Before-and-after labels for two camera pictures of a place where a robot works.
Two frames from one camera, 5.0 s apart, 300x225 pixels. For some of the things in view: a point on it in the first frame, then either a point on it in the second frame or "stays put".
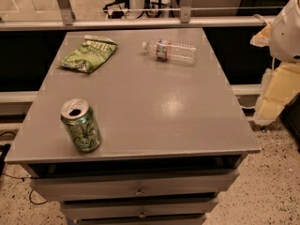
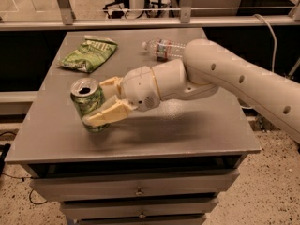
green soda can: x=82 y=125 -> x=88 y=97
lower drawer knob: x=142 y=215 stays put
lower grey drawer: x=123 y=209 stays put
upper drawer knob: x=139 y=192 stays put
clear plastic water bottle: x=162 y=50 stays put
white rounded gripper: x=286 y=37 -> x=138 y=87
